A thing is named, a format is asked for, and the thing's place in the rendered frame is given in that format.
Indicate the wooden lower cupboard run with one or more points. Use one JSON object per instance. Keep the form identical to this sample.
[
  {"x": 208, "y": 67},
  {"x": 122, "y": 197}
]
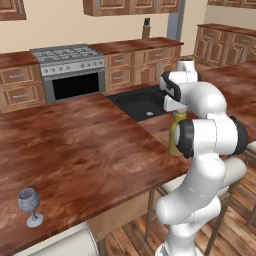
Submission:
[
  {"x": 136, "y": 65},
  {"x": 20, "y": 86},
  {"x": 226, "y": 45}
]

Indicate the cream cushioned stool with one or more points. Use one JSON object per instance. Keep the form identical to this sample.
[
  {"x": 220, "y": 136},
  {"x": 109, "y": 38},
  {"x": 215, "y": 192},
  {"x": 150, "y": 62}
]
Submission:
[
  {"x": 66, "y": 243},
  {"x": 235, "y": 170}
]

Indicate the yellow juice bottle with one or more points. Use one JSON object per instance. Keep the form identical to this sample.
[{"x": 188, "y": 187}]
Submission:
[{"x": 174, "y": 140}]

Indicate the wooden knife block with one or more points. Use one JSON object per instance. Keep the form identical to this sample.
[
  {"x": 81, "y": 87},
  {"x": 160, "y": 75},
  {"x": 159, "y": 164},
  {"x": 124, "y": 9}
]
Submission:
[{"x": 146, "y": 30}]

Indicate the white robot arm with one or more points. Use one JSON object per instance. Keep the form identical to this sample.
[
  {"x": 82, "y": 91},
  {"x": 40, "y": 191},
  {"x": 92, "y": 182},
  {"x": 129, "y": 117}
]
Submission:
[{"x": 203, "y": 180}]

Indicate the clear wine glass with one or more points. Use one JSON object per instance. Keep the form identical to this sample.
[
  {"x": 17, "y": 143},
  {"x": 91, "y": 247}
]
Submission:
[{"x": 28, "y": 200}]

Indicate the wooden upper cupboard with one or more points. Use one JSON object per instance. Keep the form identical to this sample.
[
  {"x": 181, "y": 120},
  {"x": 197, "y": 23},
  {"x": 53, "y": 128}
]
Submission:
[
  {"x": 130, "y": 6},
  {"x": 233, "y": 3},
  {"x": 11, "y": 9}
]

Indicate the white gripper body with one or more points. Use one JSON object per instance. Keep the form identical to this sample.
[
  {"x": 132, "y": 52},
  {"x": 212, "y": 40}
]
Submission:
[{"x": 174, "y": 106}]

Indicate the black sink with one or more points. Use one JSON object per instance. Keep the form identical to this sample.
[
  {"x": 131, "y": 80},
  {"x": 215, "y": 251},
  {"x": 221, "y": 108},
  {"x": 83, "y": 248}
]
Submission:
[{"x": 140, "y": 101}]

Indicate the grey stove with oven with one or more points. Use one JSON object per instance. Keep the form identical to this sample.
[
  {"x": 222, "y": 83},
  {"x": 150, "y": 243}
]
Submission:
[{"x": 70, "y": 71}]

